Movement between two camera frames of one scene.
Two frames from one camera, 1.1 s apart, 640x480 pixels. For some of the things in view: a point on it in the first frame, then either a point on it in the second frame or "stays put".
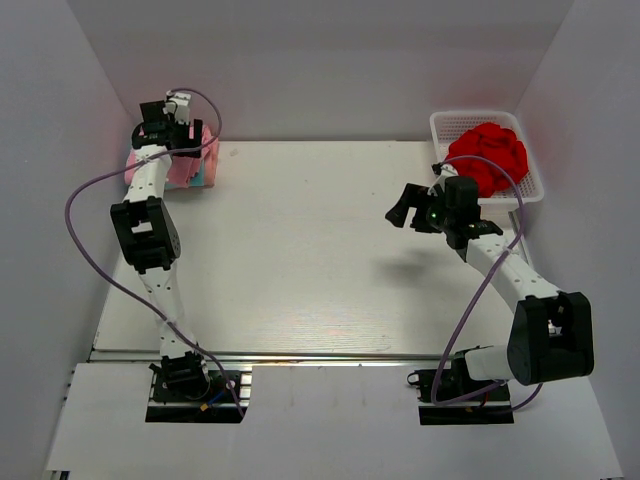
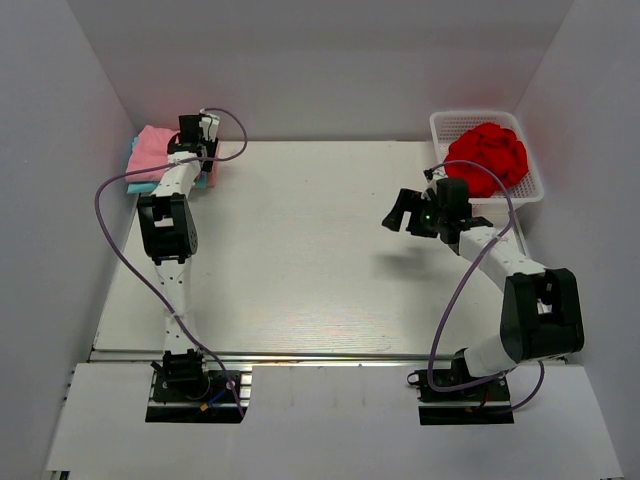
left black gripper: [191, 144] → [208, 163]
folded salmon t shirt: [210, 156] stays put
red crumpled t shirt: [496, 143] stays put
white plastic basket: [447, 125] stays put
